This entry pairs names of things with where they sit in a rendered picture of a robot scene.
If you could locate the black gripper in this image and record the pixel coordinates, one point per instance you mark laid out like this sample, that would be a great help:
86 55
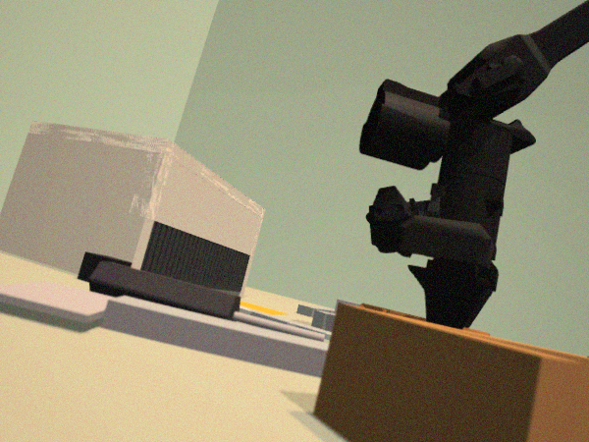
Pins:
463 242

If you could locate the beige cabinet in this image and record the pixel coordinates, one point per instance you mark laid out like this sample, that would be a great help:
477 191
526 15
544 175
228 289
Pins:
82 195

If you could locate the brown rectangular block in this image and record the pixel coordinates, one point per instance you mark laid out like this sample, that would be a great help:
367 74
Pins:
389 378

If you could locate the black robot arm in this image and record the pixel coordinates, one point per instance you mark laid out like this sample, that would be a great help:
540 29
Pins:
413 128

